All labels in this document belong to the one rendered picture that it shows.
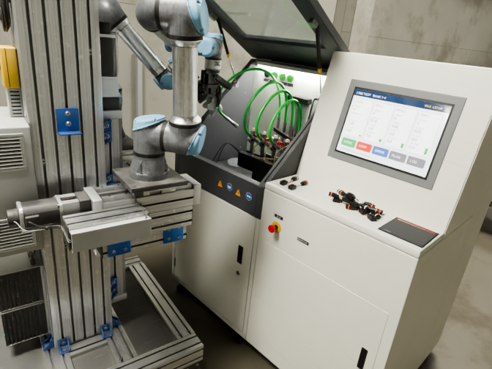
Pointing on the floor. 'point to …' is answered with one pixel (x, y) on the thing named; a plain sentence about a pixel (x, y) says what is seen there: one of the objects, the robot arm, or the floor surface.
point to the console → (300, 270)
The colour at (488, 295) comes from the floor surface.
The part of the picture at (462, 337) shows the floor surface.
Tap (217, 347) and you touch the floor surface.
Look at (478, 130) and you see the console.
